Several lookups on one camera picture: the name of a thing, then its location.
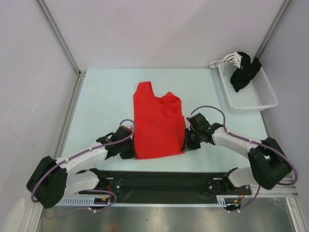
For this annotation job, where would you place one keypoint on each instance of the white slotted cable duct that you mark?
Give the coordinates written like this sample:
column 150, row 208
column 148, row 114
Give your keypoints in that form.
column 97, row 202

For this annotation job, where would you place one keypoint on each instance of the black tank top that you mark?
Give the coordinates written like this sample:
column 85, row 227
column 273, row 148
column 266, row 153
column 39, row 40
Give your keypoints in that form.
column 247, row 71

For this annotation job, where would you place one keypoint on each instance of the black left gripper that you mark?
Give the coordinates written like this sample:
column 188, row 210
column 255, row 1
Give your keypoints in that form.
column 131, row 153

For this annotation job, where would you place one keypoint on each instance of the white plastic basket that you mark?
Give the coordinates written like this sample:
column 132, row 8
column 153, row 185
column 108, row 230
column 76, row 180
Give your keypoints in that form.
column 258, row 95

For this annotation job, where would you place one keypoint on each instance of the red tank top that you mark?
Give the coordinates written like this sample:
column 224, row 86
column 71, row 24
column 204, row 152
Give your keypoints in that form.
column 160, row 124

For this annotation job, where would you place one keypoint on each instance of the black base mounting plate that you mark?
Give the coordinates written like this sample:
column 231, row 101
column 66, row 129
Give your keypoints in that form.
column 171, row 187

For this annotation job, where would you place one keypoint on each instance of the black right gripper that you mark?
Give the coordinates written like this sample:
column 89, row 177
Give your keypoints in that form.
column 188, row 145

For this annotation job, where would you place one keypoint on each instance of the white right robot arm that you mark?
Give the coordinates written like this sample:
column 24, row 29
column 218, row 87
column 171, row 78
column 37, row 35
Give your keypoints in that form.
column 267, row 164

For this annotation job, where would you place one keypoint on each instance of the white striped tank top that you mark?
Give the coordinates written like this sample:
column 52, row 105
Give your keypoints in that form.
column 233, row 58

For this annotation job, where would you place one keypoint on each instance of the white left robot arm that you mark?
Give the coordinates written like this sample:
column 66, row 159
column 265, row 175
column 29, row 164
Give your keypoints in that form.
column 65, row 176

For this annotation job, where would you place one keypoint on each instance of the aluminium frame rail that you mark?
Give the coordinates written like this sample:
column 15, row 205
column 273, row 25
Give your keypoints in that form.
column 65, row 126

